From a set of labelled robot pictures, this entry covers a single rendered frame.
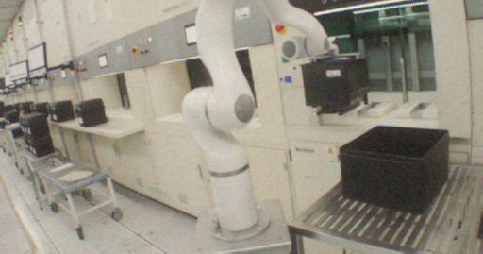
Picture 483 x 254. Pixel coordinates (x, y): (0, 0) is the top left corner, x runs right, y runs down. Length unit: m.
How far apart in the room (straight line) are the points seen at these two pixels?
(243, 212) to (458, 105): 0.82
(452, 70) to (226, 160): 0.82
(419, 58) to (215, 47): 1.61
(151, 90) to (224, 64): 1.88
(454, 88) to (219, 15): 0.83
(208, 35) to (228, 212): 0.49
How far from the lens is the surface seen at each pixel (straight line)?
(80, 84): 4.16
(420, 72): 2.24
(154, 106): 2.71
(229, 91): 0.81
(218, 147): 0.90
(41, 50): 3.92
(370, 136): 1.21
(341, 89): 1.32
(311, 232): 0.95
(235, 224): 0.96
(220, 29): 0.87
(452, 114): 1.27
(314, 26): 1.11
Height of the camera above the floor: 1.27
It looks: 11 degrees down
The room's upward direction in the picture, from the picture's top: 9 degrees counter-clockwise
